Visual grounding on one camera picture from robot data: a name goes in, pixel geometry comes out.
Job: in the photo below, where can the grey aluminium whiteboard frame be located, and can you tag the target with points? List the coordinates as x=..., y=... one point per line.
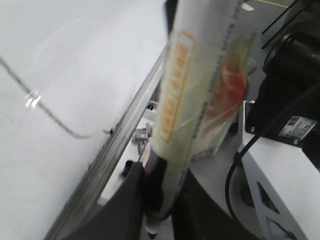
x=86, y=195

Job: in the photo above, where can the white whiteboard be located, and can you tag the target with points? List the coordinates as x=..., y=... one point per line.
x=68, y=71

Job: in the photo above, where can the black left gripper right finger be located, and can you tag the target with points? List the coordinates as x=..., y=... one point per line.
x=195, y=216

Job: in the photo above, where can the red magnet taped to marker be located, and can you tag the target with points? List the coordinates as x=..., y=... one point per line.
x=228, y=93

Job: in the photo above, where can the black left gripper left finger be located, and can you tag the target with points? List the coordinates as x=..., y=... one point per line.
x=121, y=218

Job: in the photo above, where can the white whiteboard marker pen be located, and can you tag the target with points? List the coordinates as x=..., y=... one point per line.
x=197, y=42

